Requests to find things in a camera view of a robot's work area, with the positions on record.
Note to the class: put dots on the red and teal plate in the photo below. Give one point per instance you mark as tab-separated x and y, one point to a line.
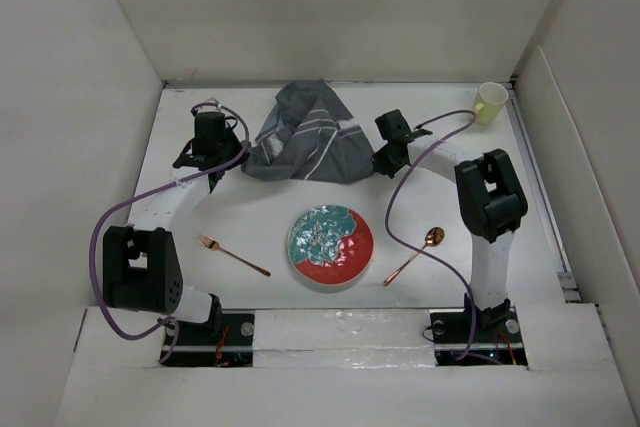
329	248

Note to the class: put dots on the copper spoon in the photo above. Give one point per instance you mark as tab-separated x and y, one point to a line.
432	238

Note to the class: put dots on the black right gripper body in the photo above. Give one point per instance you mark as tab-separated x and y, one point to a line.
385	162

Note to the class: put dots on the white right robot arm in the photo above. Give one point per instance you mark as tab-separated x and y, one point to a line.
491	201

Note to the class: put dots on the copper fork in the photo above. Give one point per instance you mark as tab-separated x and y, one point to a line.
213	245

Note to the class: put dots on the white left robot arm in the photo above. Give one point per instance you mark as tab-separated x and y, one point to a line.
140	267

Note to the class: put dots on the grey striped cloth placemat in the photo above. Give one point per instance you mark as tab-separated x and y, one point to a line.
310	135

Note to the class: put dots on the pale yellow mug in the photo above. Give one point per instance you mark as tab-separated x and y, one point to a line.
490	99

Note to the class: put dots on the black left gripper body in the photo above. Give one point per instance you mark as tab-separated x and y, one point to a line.
231	141

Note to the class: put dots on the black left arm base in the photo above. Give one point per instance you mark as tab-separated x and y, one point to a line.
229	344

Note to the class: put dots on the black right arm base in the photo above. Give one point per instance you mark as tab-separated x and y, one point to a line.
500	344

